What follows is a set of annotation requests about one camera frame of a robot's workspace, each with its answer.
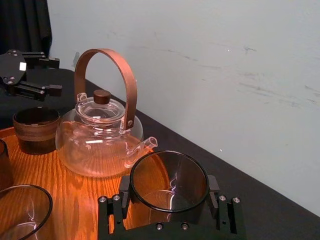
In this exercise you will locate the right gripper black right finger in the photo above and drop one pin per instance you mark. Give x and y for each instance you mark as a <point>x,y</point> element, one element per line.
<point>214,192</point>

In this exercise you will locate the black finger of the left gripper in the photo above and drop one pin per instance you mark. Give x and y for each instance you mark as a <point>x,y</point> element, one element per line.
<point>32,89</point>
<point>40,61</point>

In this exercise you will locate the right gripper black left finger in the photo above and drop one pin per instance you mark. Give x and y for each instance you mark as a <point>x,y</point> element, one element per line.
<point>124,190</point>

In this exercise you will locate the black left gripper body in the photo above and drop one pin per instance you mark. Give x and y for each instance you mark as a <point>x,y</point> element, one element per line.
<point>10,67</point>

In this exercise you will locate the smoked drinking glass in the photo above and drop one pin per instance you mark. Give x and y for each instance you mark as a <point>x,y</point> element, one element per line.
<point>4,165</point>
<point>172,182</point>
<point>22,215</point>

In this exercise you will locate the orange wooden tray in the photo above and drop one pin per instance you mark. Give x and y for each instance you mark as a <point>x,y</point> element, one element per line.
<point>75,195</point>

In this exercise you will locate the black table cloth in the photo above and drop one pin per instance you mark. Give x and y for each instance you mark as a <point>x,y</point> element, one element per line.
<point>250,200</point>

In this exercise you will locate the black curtain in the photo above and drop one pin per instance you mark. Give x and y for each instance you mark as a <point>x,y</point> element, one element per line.
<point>22,22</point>

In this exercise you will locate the brown ceramic cup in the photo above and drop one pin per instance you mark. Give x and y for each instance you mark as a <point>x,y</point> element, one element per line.
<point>37,132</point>

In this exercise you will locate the glass teapot lid wooden knob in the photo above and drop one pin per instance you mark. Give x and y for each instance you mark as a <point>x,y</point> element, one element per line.
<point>101,105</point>

